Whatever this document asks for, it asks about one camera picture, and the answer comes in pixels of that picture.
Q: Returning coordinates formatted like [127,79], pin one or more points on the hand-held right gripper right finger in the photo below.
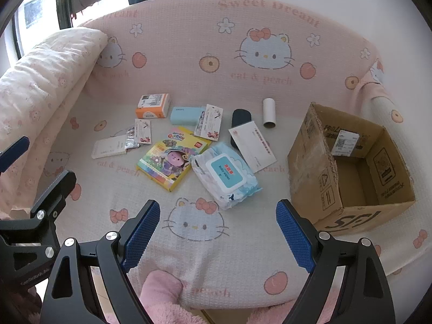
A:
[293,236]

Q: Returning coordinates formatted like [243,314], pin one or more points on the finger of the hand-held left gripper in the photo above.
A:
[15,152]
[55,195]

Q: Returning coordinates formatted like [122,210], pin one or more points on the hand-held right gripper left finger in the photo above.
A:
[141,233]

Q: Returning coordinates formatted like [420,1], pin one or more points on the brown cardboard box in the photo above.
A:
[310,162]

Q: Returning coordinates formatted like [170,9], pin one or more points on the orange and white box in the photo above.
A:
[152,111]

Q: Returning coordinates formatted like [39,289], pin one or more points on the light blue box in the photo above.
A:
[184,116]

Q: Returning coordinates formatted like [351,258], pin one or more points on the pink fluffy clothing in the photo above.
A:
[158,293]

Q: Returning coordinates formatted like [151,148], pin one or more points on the folded pale pink quilt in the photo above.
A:
[40,84]

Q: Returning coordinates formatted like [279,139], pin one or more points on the yellow cartoon picture box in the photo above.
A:
[168,162]

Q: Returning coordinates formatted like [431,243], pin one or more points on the wet wipes pack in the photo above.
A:
[226,175]

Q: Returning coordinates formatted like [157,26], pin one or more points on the floral print card pack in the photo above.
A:
[212,121]
[143,131]

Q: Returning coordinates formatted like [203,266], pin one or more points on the white paper tube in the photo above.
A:
[269,111]

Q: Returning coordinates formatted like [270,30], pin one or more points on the dark blue glasses case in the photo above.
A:
[240,116]

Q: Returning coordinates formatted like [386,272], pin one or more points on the window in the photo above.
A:
[33,10]

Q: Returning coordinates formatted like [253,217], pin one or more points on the pink printed blanket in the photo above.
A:
[202,84]

